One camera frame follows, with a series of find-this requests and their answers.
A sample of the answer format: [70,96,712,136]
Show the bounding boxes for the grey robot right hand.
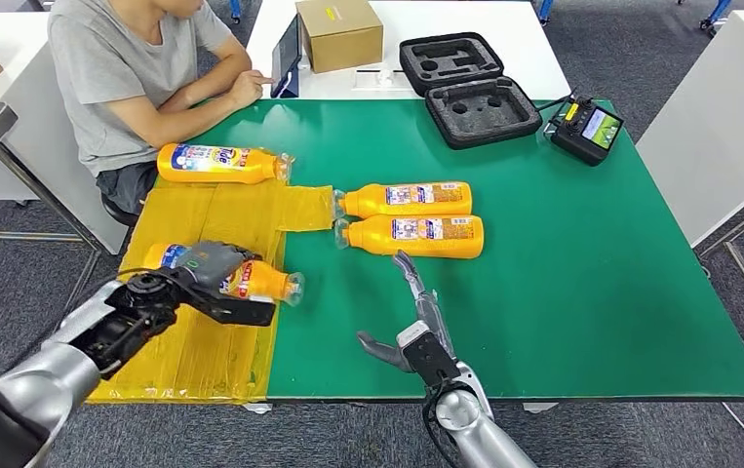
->
[356,250,456,374]

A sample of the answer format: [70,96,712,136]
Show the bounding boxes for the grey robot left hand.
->
[174,240,263,301]

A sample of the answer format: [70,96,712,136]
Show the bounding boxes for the orange detergent bottle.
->
[141,242,306,307]
[334,214,486,260]
[156,142,294,185]
[333,181,474,221]

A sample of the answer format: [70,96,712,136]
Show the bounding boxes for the yellow plastic sheet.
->
[87,154,335,405]

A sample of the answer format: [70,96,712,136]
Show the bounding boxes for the black stool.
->
[100,192,142,227]

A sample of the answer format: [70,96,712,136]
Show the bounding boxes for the green top work table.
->
[161,98,744,414]

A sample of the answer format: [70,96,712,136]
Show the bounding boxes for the black foam-lined case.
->
[399,31,543,151]

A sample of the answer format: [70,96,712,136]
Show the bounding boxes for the person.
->
[47,0,276,217]

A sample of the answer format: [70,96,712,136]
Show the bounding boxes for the dark tablet on stand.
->
[270,14,305,99]

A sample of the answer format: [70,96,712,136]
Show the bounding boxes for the white table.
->
[0,13,131,256]
[245,0,571,101]
[635,11,744,249]

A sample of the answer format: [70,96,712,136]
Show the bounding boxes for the black remote controller with screen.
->
[544,92,625,168]

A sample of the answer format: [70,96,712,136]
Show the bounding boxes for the closed cardboard box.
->
[295,0,386,74]

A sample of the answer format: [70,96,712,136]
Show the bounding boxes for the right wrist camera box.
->
[397,321,462,389]

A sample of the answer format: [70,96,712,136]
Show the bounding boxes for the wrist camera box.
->
[397,321,462,389]
[180,284,277,328]

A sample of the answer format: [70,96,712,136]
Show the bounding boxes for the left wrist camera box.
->
[180,284,277,328]

